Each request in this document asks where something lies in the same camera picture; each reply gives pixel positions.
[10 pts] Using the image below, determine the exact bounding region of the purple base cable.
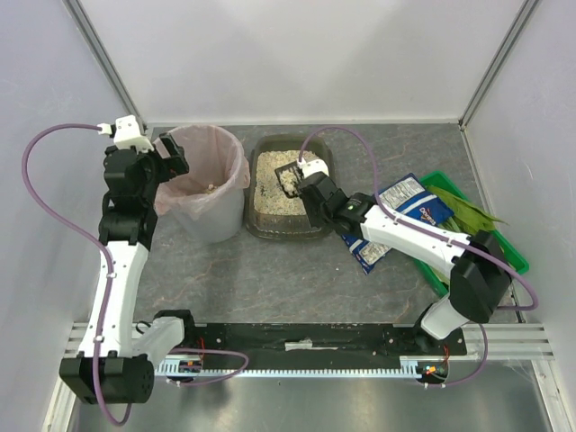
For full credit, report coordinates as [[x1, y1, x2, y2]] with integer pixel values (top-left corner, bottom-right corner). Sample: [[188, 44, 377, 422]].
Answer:
[[166, 350, 251, 388]]

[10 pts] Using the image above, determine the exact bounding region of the grey slotted cable duct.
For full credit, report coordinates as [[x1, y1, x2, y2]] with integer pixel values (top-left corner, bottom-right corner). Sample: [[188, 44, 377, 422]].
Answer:
[[155, 355, 440, 380]]

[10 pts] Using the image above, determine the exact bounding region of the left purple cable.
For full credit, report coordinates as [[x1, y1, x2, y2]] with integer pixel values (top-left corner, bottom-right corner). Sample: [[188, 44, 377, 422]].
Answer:
[[22, 123, 134, 427]]

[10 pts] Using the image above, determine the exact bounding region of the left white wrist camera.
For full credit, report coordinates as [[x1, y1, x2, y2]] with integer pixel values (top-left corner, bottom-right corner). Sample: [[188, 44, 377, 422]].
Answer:
[[97, 115, 154, 153]]

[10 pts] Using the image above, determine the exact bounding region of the black litter scoop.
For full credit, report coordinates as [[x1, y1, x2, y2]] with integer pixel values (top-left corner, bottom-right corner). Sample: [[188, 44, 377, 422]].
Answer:
[[274, 162, 303, 199]]

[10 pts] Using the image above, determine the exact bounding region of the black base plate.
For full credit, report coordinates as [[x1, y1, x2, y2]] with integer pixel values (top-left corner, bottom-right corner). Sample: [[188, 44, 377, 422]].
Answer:
[[180, 323, 467, 370]]

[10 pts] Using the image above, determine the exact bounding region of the grey litter box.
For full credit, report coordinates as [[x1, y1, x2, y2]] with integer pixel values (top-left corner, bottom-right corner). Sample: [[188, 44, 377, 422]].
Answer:
[[245, 134, 331, 240]]

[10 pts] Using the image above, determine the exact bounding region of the blue Doritos chip bag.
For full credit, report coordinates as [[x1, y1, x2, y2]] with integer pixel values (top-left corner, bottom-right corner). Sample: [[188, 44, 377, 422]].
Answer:
[[341, 174, 453, 275]]

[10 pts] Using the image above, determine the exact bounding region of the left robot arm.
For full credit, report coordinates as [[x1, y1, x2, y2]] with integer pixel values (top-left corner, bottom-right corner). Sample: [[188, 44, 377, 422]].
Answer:
[[59, 133, 194, 404]]

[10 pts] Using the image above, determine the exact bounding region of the green leafy vegetable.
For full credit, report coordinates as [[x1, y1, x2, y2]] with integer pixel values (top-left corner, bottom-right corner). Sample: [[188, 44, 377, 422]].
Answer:
[[427, 185, 504, 235]]

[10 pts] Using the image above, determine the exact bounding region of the grey bin with pink bag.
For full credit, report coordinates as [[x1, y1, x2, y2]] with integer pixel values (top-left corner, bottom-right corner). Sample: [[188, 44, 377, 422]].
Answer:
[[155, 125, 250, 245]]

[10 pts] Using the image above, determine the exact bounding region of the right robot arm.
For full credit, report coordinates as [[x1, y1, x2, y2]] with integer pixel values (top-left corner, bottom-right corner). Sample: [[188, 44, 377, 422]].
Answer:
[[297, 173, 511, 340]]

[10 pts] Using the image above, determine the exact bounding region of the litter clump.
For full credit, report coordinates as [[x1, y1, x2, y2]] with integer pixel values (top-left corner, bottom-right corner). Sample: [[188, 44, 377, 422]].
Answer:
[[280, 172, 298, 197]]

